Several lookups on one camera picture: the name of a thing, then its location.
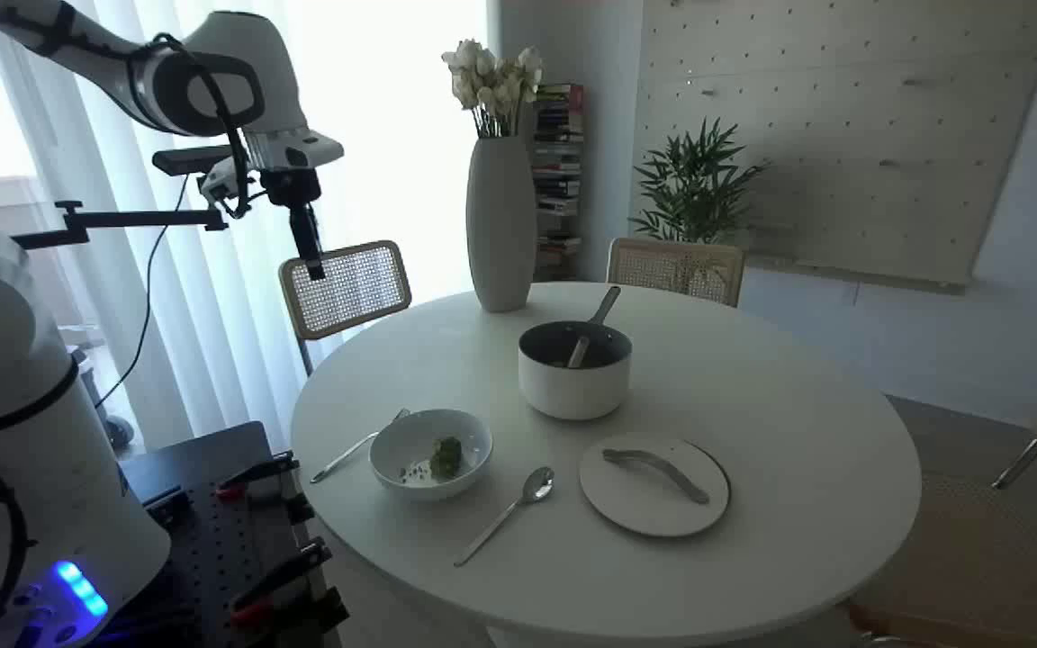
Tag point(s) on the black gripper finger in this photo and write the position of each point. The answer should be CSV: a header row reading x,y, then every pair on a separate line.
x,y
310,258

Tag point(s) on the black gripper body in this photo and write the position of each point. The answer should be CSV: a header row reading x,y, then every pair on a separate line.
x,y
296,191

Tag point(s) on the green broccoli floret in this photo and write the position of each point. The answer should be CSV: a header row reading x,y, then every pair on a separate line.
x,y
449,459

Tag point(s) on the white pot with handle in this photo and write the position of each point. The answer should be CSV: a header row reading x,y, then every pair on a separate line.
x,y
584,394

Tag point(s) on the wooden spoon red head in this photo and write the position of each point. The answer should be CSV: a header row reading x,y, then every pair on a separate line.
x,y
592,330

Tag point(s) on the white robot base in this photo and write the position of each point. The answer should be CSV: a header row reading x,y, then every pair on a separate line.
x,y
75,538

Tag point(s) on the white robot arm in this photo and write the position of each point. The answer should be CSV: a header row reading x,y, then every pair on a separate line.
x,y
233,76

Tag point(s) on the white bowl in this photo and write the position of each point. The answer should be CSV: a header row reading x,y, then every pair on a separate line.
x,y
400,456

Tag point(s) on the white pot lid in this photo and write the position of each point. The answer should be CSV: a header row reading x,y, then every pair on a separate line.
x,y
654,484

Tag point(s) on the cane back chair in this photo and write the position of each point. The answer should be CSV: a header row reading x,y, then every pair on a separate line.
x,y
344,288

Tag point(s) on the white ribbed vase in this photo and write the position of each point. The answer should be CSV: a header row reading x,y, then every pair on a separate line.
x,y
503,223

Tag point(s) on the silver fork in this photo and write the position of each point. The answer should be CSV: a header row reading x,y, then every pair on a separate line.
x,y
356,447

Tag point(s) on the white flowers bouquet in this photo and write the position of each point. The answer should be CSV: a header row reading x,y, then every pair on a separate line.
x,y
496,89

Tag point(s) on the bookshelf with books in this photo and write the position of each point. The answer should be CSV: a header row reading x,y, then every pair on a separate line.
x,y
560,177

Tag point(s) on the silver spoon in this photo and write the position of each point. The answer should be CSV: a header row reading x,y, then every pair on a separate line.
x,y
537,489

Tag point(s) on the black perforated mounting board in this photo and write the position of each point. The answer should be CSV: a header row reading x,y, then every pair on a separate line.
x,y
243,568

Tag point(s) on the green potted plant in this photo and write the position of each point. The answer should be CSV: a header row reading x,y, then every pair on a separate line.
x,y
692,187

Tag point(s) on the beige woven chair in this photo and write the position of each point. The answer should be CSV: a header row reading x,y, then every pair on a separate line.
x,y
689,269

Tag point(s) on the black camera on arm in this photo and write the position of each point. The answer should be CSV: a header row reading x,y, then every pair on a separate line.
x,y
175,162

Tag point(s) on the pegboard wall panel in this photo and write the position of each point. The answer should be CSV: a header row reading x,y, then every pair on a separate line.
x,y
879,132

